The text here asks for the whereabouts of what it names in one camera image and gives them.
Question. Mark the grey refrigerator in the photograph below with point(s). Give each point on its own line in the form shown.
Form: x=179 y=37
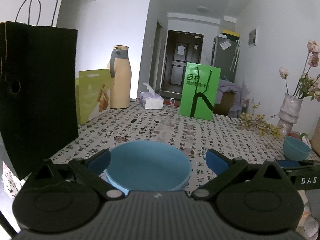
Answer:
x=226 y=51

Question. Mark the dried pink roses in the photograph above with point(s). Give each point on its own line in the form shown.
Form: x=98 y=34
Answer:
x=308 y=86

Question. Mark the white ceramic vase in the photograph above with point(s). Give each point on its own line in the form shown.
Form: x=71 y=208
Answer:
x=289 y=114

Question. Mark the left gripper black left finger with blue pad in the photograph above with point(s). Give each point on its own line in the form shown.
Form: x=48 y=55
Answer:
x=64 y=197

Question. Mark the tan cardboard box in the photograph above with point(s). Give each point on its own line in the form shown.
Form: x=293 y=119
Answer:
x=315 y=141

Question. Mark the yellow flower branch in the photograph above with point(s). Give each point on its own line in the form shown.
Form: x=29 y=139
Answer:
x=259 y=122

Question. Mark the patterned calligraphy tablecloth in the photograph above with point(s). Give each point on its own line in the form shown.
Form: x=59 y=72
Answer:
x=160 y=215

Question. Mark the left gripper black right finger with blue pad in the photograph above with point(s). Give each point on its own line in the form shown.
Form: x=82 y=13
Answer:
x=254 y=198

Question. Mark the chair with purple jacket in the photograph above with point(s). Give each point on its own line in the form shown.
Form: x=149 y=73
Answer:
x=228 y=100

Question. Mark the green paper bag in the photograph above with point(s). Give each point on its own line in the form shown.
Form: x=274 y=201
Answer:
x=199 y=91

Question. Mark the dark entrance door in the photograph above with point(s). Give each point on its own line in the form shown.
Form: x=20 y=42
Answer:
x=182 y=47

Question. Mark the white tissue box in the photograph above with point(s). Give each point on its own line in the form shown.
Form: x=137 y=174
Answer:
x=150 y=100

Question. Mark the black paper bag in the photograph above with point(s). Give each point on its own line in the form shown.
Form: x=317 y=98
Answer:
x=38 y=102

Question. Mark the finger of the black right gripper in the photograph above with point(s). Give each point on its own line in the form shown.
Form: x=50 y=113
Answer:
x=304 y=175

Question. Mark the large blue bowl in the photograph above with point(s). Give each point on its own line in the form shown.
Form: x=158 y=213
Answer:
x=148 y=166

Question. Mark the small blue bowl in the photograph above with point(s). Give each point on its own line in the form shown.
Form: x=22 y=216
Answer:
x=295 y=149

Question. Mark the beige thermos jug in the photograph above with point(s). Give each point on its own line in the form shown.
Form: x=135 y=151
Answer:
x=120 y=71

